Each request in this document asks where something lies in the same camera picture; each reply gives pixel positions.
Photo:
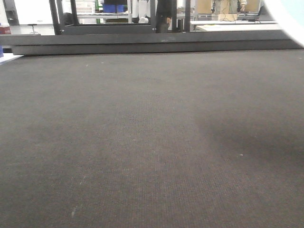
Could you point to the black stool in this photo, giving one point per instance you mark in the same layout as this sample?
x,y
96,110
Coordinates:
x,y
33,31

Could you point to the black metal frame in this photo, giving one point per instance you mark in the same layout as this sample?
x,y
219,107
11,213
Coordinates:
x,y
136,38

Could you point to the white background table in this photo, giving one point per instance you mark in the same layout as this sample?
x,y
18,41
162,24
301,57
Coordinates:
x,y
217,26

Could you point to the person in black clothes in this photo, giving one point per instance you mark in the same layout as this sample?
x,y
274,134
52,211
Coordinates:
x,y
163,15

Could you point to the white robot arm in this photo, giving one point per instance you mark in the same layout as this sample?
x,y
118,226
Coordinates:
x,y
289,14

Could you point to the person at background desk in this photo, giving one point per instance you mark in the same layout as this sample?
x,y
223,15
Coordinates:
x,y
227,6

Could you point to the dark grey table mat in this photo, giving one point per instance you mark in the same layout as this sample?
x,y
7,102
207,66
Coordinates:
x,y
187,140

